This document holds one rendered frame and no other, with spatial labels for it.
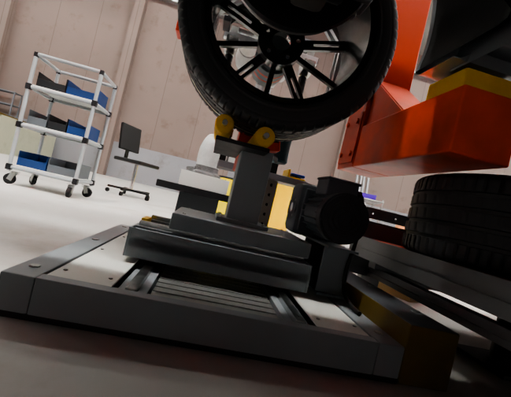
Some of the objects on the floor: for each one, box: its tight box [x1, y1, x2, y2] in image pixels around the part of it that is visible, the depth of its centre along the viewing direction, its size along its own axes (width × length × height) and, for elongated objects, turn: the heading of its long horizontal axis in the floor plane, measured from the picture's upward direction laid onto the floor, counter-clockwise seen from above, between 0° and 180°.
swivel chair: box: [105, 122, 159, 201], centre depth 416 cm, size 55×55×87 cm
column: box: [258, 180, 278, 227], centre depth 162 cm, size 10×10×42 cm
